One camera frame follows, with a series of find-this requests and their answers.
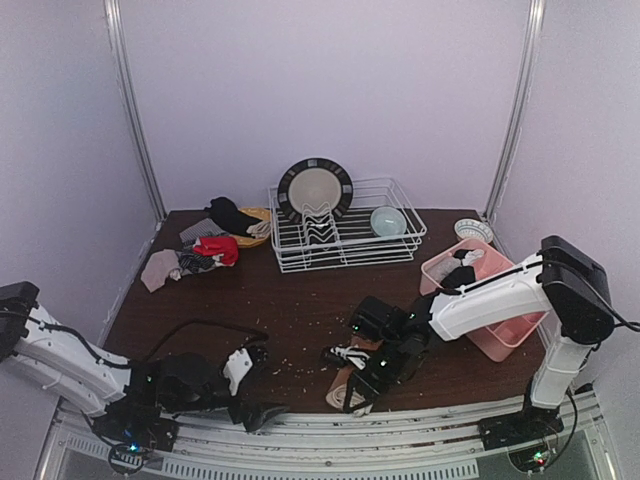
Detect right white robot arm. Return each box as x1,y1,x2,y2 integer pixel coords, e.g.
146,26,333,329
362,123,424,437
323,236,616,415

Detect grey rolled underwear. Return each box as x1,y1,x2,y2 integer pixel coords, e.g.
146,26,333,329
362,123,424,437
427,257,461,283

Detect black cloth on plate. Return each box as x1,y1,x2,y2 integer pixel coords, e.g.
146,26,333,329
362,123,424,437
204,197,261,237

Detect black and white rolled underwear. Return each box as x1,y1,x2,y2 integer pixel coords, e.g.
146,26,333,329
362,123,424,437
452,249,485,266

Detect dark rimmed beige plate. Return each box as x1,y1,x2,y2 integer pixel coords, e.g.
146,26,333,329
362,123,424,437
276,158,354,223

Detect light blue ceramic bowl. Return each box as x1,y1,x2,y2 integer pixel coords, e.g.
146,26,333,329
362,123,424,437
370,206,407,237

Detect beige white socks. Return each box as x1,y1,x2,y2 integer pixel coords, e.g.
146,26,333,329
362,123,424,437
246,220,272,239

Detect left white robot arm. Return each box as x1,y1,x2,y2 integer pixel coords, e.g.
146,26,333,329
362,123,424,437
1,281,288,441

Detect brown underwear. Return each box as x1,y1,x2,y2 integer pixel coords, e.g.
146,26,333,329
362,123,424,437
325,336,381,411

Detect white wire dish rack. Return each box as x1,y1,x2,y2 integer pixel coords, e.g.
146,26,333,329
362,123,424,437
268,177,427,273

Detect blue patterned yellow bowl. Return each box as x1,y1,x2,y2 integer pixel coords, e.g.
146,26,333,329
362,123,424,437
454,218,494,244

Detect beige underwear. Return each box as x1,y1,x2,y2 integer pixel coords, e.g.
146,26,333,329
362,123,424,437
140,249,182,293

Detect red underwear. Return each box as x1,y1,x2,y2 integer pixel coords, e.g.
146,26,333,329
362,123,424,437
193,236,239,266

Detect grey striped underwear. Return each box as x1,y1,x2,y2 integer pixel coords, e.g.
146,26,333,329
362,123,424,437
179,218,228,247

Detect left aluminium frame post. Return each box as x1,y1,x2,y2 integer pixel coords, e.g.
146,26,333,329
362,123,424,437
103,0,167,223

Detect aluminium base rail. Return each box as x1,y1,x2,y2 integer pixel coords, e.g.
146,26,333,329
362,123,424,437
34,392,624,479

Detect right aluminium frame post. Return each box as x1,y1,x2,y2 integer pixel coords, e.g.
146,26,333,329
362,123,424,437
484,0,546,223

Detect aluminium frame post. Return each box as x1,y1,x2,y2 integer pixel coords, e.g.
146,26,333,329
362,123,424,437
103,0,167,223
484,0,546,223

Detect pink divided organizer box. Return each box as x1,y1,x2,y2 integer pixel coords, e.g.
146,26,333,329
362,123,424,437
419,238,547,362

